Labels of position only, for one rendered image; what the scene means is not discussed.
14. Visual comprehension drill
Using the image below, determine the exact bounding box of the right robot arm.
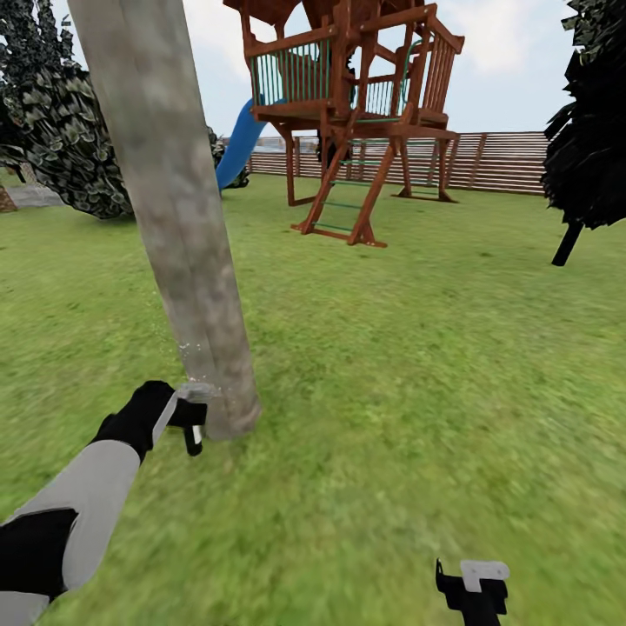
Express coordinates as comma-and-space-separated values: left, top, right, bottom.
436, 560, 510, 626

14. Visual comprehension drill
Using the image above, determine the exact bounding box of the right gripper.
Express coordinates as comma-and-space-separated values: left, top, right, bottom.
436, 560, 507, 622

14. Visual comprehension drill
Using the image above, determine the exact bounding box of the pesticide atomizer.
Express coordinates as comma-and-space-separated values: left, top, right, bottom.
183, 425, 203, 456

